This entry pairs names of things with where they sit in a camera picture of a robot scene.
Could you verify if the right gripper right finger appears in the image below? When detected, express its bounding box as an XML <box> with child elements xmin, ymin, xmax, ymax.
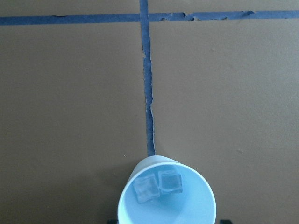
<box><xmin>220</xmin><ymin>219</ymin><xmax>231</xmax><ymax>224</ymax></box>

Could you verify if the clear ice cube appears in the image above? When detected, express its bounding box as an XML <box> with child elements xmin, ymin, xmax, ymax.
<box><xmin>133</xmin><ymin>174</ymin><xmax>160</xmax><ymax>203</ymax></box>
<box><xmin>158</xmin><ymin>170</ymin><xmax>183</xmax><ymax>195</ymax></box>

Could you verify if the light blue paper cup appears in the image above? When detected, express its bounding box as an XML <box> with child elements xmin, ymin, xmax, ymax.
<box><xmin>117</xmin><ymin>155</ymin><xmax>216</xmax><ymax>224</ymax></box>

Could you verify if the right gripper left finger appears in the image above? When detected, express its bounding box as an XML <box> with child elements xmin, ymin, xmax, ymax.
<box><xmin>107</xmin><ymin>219</ymin><xmax>118</xmax><ymax>224</ymax></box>

